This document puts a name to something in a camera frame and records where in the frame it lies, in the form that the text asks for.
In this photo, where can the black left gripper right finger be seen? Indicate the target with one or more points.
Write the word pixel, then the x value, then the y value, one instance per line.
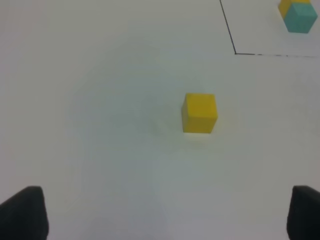
pixel 303 220

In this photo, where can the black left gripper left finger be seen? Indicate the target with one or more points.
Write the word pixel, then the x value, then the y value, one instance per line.
pixel 24 216

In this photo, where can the yellow wooden cube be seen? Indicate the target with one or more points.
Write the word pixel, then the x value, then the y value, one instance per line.
pixel 199 113

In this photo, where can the teal template cube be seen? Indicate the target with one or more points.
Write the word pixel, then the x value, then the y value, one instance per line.
pixel 300 17

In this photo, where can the yellow template cube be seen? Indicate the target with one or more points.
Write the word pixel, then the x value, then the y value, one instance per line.
pixel 284 5

